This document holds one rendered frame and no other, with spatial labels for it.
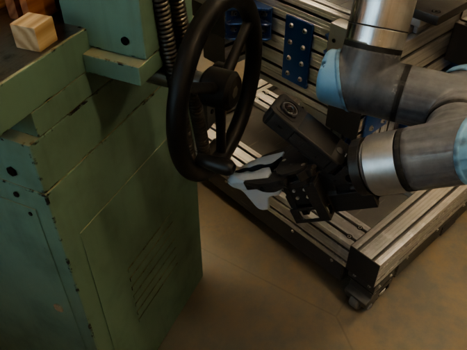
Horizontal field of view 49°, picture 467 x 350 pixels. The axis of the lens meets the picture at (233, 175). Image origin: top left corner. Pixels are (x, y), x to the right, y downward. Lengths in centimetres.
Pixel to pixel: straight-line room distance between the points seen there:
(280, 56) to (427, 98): 78
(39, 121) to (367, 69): 43
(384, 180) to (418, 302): 99
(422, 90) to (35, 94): 48
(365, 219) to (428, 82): 82
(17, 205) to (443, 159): 61
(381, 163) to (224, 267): 101
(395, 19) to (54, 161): 49
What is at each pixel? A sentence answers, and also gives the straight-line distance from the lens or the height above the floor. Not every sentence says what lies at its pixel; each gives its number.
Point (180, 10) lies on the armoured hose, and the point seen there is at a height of 91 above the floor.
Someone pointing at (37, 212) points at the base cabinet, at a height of 66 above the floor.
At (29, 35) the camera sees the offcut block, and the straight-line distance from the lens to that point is 72.
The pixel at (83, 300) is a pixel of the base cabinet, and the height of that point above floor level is 45.
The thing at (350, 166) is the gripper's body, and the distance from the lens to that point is 62.
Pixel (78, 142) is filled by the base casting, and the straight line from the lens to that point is 81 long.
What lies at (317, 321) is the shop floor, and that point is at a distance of 146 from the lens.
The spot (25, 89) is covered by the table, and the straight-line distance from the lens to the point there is 70.
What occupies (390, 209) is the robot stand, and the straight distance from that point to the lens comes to 149.
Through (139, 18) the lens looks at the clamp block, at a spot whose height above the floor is 93.
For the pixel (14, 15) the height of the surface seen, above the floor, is 91.
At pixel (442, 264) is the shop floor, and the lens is 168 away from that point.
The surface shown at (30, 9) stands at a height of 92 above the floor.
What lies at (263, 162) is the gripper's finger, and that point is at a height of 76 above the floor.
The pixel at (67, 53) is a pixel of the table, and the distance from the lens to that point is 75.
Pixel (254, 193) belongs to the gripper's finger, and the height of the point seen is 73.
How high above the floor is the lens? 122
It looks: 41 degrees down
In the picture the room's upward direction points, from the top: straight up
